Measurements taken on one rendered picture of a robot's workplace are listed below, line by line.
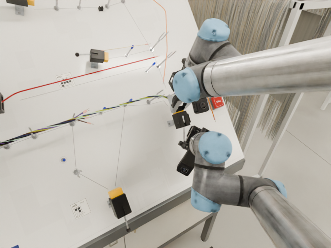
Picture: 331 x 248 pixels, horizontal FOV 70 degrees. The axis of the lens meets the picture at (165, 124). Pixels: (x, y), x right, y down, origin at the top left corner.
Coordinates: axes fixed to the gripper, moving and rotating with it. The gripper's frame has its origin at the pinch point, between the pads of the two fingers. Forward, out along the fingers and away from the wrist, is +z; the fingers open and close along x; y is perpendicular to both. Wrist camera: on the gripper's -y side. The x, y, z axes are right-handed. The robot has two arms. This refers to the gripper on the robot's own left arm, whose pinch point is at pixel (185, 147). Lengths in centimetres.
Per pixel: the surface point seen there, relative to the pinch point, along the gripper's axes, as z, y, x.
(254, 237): 75, -30, -87
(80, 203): -9.5, -31.9, 23.8
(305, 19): 33, 97, -33
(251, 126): 49, 33, -39
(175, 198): 1.5, -18.5, -5.6
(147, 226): 12.9, -36.2, -3.1
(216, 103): 8.6, 23.5, -4.7
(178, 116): -4.6, 8.5, 8.4
